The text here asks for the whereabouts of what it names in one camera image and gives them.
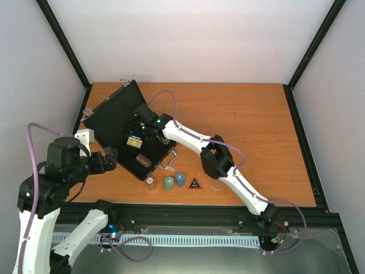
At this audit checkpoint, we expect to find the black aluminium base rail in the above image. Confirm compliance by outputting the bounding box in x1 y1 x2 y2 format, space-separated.
56 203 344 236

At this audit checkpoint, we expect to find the white slotted cable duct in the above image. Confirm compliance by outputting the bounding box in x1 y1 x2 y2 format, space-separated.
52 232 260 249

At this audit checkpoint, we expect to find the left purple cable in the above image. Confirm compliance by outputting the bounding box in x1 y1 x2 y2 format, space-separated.
12 122 72 274

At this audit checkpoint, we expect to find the black poker set case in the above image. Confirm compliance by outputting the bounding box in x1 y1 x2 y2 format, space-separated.
82 80 177 181

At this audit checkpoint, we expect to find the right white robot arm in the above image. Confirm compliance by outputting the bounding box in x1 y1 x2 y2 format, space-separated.
135 112 278 231

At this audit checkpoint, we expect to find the clear round dealer button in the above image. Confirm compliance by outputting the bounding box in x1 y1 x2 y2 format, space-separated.
210 179 224 191

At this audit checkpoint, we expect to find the dark green poker chip stack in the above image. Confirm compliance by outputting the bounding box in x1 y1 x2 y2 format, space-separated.
160 138 170 144

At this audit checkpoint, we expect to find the light blue poker chip stack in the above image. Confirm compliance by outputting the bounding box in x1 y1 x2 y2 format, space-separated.
175 172 185 187

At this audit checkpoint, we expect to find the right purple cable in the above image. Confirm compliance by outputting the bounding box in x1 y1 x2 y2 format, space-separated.
148 89 307 255

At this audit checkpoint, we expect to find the black triangular dealer badge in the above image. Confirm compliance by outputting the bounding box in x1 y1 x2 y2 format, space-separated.
187 176 202 190

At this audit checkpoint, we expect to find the orange white poker chip stack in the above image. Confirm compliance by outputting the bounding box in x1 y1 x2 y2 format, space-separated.
145 176 156 191

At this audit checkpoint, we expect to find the light green poker chip stack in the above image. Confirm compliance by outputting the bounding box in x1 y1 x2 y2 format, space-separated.
163 176 175 191

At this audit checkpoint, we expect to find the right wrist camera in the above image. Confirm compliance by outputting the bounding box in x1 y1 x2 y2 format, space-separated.
133 104 159 124

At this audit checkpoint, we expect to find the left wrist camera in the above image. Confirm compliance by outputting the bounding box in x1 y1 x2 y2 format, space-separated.
74 128 95 150

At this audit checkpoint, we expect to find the purple cable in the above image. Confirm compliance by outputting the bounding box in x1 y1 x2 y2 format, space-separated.
148 89 307 255
12 122 72 274

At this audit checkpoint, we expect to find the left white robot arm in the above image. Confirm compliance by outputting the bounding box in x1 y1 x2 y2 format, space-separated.
13 136 119 273

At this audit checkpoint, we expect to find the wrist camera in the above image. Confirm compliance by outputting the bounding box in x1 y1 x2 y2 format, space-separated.
74 128 95 150
133 104 159 124

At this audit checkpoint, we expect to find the blue yellow card deck box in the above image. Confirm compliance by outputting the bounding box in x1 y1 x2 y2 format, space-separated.
126 135 143 149

